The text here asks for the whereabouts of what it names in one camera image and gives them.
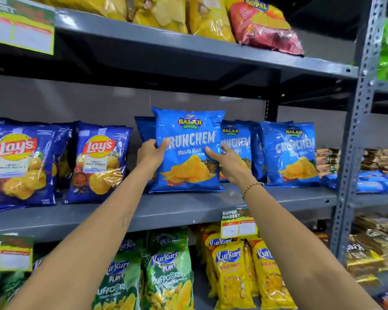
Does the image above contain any dark blue chips bag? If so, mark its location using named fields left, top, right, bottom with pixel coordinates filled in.
left=64, top=122, right=133, bottom=205
left=53, top=123, right=74, bottom=191
left=0, top=123, right=64, bottom=214

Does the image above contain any yellow puffed snack bag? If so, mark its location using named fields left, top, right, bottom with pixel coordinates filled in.
left=211, top=241, right=257, bottom=310
left=195, top=223, right=221, bottom=266
left=203, top=232, right=233, bottom=299
left=242, top=240, right=260, bottom=298
left=250, top=238, right=297, bottom=310

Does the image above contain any person's left hand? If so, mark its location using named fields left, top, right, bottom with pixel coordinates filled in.
left=136, top=138, right=171, bottom=173

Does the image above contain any stack of brown biscuit packets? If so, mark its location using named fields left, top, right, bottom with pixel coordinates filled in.
left=315, top=147, right=388, bottom=178

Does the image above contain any grey perforated metal upright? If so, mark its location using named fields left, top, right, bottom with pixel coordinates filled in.
left=330, top=0, right=388, bottom=265

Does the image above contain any person's right hand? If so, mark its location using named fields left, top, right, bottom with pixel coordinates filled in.
left=204, top=143, right=257, bottom=191

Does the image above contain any pile of brown yellow packets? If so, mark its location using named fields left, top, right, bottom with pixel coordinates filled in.
left=345, top=212, right=388, bottom=285

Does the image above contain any green bordered price tag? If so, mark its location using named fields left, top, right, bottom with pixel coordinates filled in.
left=0, top=234, right=35, bottom=272
left=0, top=0, right=56, bottom=55
left=220, top=209, right=258, bottom=239

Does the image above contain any red and yellow snack bag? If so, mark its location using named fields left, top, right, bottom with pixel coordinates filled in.
left=228, top=0, right=305, bottom=56

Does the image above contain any yellow chips bag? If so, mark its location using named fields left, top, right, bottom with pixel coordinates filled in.
left=27, top=0, right=128, bottom=22
left=187, top=0, right=236, bottom=43
left=131, top=0, right=189, bottom=34

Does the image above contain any row of blue biscuit packets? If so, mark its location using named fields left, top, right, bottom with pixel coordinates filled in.
left=321, top=170, right=388, bottom=195

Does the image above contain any beaded bracelet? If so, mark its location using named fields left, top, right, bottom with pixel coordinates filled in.
left=242, top=181, right=265, bottom=200

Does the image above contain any person's right forearm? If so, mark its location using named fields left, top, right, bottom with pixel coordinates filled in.
left=242, top=181, right=383, bottom=310

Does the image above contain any grey metal shelf board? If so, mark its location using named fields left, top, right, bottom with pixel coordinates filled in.
left=371, top=80, right=388, bottom=105
left=351, top=190, right=388, bottom=209
left=0, top=183, right=338, bottom=244
left=0, top=8, right=359, bottom=94

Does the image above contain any green puffed snack bag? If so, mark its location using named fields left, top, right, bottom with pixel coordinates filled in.
left=91, top=253, right=143, bottom=310
left=117, top=237, right=145, bottom=260
left=0, top=270, right=28, bottom=310
left=142, top=245, right=195, bottom=310
left=146, top=228, right=190, bottom=255

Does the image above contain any person's left forearm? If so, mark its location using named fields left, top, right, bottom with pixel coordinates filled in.
left=6, top=163, right=162, bottom=310

